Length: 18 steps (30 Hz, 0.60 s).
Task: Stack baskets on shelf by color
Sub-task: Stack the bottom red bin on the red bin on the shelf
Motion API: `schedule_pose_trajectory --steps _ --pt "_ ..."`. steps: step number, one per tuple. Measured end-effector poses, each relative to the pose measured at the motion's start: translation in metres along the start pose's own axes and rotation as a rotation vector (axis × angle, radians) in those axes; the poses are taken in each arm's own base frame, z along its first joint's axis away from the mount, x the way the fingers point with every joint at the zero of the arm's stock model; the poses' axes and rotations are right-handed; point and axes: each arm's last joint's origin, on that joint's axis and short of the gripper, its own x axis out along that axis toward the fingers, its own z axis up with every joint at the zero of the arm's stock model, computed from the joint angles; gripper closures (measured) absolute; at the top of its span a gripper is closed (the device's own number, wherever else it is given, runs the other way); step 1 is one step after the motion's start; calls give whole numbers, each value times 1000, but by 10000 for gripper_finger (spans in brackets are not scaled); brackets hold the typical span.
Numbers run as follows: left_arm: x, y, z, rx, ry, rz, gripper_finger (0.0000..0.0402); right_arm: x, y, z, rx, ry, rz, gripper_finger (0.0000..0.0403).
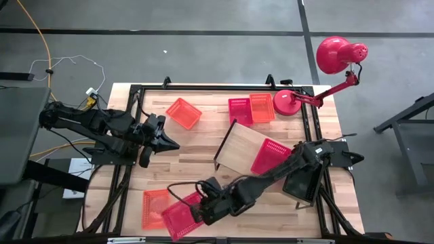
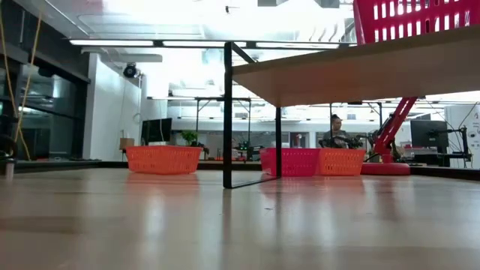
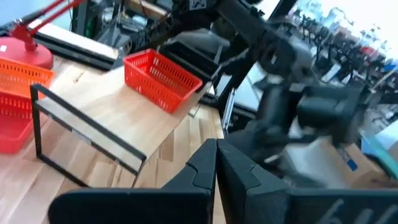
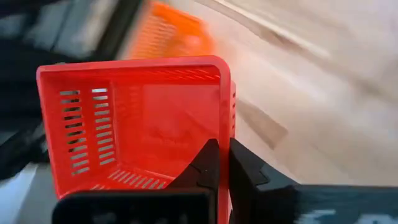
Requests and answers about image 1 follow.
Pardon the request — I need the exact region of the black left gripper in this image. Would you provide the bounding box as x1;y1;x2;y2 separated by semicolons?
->
133;113;181;169

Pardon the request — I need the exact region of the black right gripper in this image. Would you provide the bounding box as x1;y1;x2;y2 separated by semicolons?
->
189;175;238;227

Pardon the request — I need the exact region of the orange plastic slotted basket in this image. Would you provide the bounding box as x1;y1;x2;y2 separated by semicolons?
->
165;97;203;131
248;92;277;124
141;188;172;231

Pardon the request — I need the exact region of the red plastic slotted basket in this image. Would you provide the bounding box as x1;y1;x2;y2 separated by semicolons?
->
250;138;294;176
227;97;254;128
160;190;206;243

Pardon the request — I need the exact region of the black plastic slotted basket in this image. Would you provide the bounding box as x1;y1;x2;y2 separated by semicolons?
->
281;158;323;205

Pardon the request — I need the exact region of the white paper sheet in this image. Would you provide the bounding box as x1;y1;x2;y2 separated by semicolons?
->
62;157;95;200

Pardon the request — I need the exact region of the grey side table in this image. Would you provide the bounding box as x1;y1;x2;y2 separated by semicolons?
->
0;86;52;186

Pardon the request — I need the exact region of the black floor bar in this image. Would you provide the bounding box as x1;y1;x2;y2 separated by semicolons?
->
0;71;35;82

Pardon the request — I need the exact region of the red desk lamp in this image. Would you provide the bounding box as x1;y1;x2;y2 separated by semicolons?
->
272;35;370;117

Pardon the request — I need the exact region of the grey metal stand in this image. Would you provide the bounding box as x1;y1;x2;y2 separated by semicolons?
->
372;91;434;198

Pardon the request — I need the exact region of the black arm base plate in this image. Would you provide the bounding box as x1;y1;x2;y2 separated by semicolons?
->
326;140;366;169
90;148;140;167

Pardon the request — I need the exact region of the black metal table frame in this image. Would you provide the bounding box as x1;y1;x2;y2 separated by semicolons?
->
76;73;366;242

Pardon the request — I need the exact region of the thin white cable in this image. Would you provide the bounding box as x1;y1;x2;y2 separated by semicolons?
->
28;54;107;94

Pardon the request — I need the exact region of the yellow cable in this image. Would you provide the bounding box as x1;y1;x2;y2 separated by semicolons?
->
15;0;99;110
29;137;96;159

